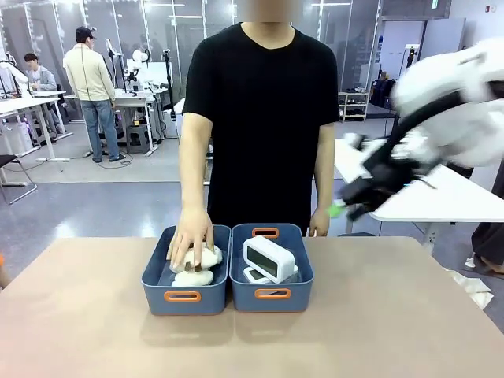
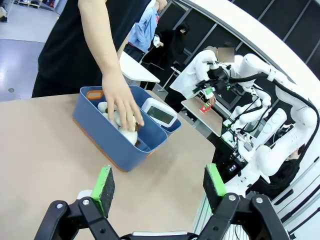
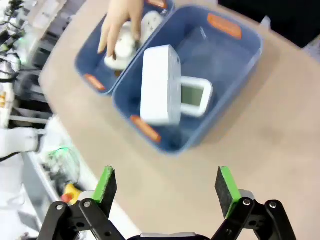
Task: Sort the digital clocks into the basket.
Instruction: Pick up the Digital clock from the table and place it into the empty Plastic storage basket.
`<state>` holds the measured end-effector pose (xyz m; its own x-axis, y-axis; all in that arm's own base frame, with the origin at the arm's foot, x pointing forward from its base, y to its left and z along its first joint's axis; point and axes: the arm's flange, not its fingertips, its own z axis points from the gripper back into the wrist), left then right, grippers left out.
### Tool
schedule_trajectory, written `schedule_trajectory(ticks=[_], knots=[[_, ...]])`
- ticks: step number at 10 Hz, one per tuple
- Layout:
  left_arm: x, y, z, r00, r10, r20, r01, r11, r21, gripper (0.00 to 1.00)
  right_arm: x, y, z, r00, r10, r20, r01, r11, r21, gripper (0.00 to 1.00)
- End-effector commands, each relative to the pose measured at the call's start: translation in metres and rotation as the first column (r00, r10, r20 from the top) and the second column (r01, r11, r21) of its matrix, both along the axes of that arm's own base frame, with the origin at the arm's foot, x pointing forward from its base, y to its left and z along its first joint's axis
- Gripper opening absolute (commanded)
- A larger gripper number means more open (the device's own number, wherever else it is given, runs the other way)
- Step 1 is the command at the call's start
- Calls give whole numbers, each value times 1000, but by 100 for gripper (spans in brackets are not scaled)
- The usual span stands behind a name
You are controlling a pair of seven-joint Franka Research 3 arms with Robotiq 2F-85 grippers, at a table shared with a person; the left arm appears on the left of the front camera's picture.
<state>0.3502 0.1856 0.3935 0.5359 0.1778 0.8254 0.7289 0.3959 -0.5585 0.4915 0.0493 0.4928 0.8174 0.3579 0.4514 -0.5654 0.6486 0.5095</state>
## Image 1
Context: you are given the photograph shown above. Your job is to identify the large white digital clock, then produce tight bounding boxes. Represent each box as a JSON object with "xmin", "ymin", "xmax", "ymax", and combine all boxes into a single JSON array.
[{"xmin": 243, "ymin": 235, "xmax": 299, "ymax": 284}]

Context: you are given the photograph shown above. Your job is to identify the white workbench desk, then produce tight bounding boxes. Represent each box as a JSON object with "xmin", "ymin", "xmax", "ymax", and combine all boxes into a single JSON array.
[{"xmin": 65, "ymin": 88, "xmax": 170, "ymax": 157}]

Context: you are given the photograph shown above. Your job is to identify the right arm black cable sleeve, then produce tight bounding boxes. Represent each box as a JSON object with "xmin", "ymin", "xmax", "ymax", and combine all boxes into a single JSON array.
[{"xmin": 387, "ymin": 88, "xmax": 473, "ymax": 162}]

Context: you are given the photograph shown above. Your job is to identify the black camera tripod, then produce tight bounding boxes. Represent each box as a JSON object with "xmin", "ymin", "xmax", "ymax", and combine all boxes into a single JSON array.
[{"xmin": 161, "ymin": 49, "xmax": 177, "ymax": 116}]

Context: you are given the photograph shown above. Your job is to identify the person's right forearm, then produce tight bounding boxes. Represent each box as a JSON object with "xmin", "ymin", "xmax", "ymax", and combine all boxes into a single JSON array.
[{"xmin": 179, "ymin": 112, "xmax": 213, "ymax": 213}]

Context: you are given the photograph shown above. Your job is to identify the standing man in cream jacket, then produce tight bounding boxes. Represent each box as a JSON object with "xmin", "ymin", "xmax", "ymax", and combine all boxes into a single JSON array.
[{"xmin": 63, "ymin": 26, "xmax": 127, "ymax": 163}]

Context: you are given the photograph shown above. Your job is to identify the person's black t-shirt torso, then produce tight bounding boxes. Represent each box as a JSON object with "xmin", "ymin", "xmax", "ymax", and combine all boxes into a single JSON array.
[{"xmin": 182, "ymin": 21, "xmax": 340, "ymax": 237}]

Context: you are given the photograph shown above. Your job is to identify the blue basket orange handles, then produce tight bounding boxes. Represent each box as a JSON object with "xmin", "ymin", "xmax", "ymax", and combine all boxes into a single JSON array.
[
  {"xmin": 141, "ymin": 224, "xmax": 232, "ymax": 316},
  {"xmin": 228, "ymin": 223, "xmax": 315, "ymax": 313}
]

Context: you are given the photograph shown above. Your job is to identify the white plush toy brown patch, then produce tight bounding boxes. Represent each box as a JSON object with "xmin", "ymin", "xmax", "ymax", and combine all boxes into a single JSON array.
[{"xmin": 169, "ymin": 243, "xmax": 224, "ymax": 273}]

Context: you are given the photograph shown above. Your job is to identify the person's right hand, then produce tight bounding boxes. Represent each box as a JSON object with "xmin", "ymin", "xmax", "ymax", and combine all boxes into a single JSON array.
[{"xmin": 166, "ymin": 206, "xmax": 217, "ymax": 275}]

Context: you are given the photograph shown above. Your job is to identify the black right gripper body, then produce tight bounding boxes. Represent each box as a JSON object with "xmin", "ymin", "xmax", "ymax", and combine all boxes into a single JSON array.
[{"xmin": 341, "ymin": 151, "xmax": 418, "ymax": 212}]

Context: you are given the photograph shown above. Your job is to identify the large white table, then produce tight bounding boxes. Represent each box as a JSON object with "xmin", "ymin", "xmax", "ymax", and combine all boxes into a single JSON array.
[{"xmin": 333, "ymin": 138, "xmax": 504, "ymax": 245}]

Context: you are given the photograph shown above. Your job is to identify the white crumpled paper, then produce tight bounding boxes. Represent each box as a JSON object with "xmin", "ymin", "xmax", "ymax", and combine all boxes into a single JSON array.
[{"xmin": 440, "ymin": 267, "xmax": 495, "ymax": 312}]

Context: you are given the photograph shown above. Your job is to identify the white background humanoid robot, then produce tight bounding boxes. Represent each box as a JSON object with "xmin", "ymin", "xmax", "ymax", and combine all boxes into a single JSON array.
[{"xmin": 0, "ymin": 54, "xmax": 29, "ymax": 98}]

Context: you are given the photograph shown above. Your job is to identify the grey plastic step stool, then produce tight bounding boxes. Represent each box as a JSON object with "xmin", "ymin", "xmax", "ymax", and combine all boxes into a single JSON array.
[{"xmin": 126, "ymin": 124, "xmax": 153, "ymax": 154}]

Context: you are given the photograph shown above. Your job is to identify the white shoe rack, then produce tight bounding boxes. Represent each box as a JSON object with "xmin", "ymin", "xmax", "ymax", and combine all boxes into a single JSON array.
[{"xmin": 338, "ymin": 91, "xmax": 371, "ymax": 122}]

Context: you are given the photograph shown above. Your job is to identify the black office chair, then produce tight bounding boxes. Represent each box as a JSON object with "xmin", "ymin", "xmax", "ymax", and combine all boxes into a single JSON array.
[{"xmin": 0, "ymin": 154, "xmax": 39, "ymax": 206}]

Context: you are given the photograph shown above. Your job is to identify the seated person in grey top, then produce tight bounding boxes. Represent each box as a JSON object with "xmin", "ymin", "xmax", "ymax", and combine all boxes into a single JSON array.
[{"xmin": 24, "ymin": 53, "xmax": 66, "ymax": 135}]

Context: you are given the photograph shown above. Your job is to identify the person's left forearm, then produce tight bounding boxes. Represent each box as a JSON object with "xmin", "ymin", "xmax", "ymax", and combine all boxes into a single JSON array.
[{"xmin": 313, "ymin": 117, "xmax": 336, "ymax": 216}]

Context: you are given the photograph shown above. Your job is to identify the small white digital clock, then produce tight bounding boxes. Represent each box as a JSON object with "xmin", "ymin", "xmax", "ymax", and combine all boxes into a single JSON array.
[{"xmin": 243, "ymin": 266, "xmax": 273, "ymax": 284}]

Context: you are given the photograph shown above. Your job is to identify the long white office desk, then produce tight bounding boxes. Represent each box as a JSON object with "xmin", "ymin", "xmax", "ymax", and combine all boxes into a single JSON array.
[{"xmin": 0, "ymin": 90, "xmax": 74, "ymax": 162}]

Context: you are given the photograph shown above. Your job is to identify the person's left hand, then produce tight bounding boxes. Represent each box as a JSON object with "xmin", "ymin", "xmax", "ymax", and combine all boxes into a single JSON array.
[{"xmin": 309, "ymin": 208, "xmax": 331, "ymax": 237}]

